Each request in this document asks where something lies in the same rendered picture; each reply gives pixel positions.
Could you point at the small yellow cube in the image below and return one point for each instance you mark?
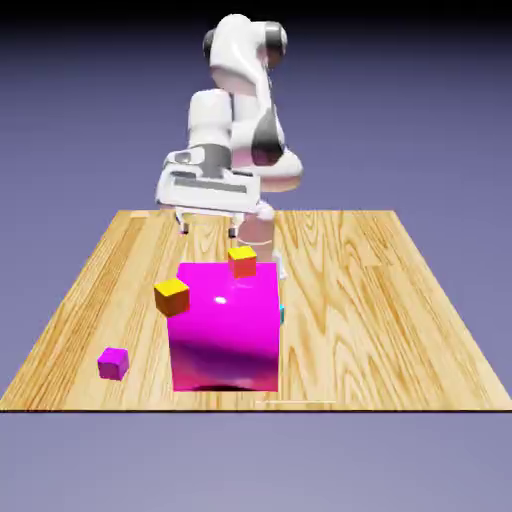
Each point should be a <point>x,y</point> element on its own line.
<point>242,261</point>

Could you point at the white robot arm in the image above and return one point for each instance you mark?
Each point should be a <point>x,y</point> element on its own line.
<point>240,112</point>

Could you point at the large magenta box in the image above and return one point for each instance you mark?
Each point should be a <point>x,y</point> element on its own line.
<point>224,328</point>

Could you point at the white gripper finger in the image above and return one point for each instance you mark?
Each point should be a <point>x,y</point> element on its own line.
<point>234,226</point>
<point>184,222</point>

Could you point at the small teal cube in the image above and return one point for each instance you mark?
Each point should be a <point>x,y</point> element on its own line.
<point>282,314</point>

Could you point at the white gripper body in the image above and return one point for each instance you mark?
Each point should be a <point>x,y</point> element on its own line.
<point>208,192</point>

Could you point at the small magenta cube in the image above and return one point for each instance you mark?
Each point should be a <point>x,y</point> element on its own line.
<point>113,363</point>

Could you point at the small orange cube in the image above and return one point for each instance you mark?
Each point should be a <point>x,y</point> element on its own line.
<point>172,296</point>

